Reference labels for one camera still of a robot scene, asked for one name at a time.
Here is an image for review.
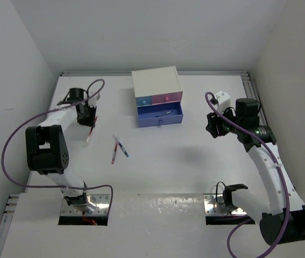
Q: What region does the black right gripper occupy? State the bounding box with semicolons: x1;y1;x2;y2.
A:
206;103;242;138

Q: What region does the blue pen refill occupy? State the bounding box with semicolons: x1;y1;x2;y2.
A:
112;135;129;157

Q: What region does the pink pen refill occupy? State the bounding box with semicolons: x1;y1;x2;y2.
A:
111;139;119;164

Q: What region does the white drawer cabinet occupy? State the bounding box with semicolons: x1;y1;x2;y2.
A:
130;66;183;107

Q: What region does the red pen refill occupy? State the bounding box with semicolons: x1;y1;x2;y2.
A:
86;116;98;144

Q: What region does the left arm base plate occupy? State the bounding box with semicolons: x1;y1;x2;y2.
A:
60;194;111;217

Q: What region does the pink drawer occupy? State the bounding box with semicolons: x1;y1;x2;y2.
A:
151;91;183;105

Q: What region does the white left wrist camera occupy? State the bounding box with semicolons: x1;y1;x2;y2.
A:
88;94;100;108

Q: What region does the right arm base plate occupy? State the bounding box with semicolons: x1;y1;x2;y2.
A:
203;193;246;217

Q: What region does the white front shelf board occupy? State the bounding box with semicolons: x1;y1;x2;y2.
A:
0;192;305;258

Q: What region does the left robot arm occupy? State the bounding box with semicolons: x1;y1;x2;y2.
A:
25;88;100;212

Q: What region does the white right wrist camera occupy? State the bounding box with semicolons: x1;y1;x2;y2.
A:
210;91;231;113

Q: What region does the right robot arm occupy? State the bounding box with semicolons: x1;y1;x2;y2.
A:
206;92;305;246

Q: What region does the light blue drawer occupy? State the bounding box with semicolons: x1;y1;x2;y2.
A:
135;96;152;107

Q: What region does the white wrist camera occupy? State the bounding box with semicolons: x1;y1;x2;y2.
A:
88;94;100;108
210;91;231;113

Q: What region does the aluminium frame rail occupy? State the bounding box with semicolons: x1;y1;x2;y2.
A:
241;72;268;126

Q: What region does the blue gel pen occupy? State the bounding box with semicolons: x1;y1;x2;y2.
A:
155;111;173;118

